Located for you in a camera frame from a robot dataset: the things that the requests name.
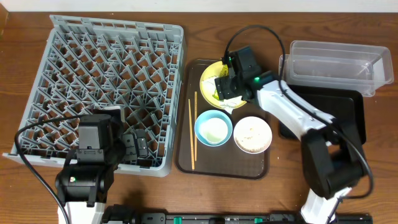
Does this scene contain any yellow plate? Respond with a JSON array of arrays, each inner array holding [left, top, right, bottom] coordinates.
[[200, 61, 246, 114]]

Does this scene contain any green snack wrapper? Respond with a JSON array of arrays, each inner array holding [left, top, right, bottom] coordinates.
[[213, 65, 229, 101]]

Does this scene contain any wooden chopstick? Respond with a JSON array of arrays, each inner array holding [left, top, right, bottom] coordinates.
[[194, 91, 198, 162], [188, 99, 195, 170]]

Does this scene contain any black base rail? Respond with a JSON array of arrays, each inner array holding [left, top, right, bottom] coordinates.
[[101, 203, 374, 224]]

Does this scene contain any white bowl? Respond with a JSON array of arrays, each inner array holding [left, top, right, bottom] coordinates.
[[233, 116, 272, 154]]

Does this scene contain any left wooden chopstick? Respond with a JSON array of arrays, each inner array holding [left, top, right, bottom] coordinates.
[[188, 99, 195, 170]]

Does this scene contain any right wooden chopstick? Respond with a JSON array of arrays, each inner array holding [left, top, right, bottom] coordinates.
[[194, 91, 198, 162]]

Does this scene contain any light blue bowl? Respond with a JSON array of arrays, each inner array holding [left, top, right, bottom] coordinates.
[[195, 110, 233, 147]]

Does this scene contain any brown serving tray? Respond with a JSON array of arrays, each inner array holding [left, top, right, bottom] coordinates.
[[175, 59, 270, 180]]

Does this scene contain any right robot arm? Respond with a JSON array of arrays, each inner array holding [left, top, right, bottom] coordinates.
[[215, 47, 371, 223]]

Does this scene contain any clear plastic waste bin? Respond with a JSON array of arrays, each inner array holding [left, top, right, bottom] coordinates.
[[279, 40, 394, 97]]

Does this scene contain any white napkin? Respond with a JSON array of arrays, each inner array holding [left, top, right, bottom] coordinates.
[[200, 77, 246, 114]]

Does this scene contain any black waste tray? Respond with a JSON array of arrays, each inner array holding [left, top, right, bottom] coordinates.
[[290, 85, 367, 144]]

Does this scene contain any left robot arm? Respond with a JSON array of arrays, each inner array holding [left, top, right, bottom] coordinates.
[[55, 106, 148, 223]]

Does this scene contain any grey dishwasher rack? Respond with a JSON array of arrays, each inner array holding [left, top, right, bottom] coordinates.
[[19, 15, 186, 177]]

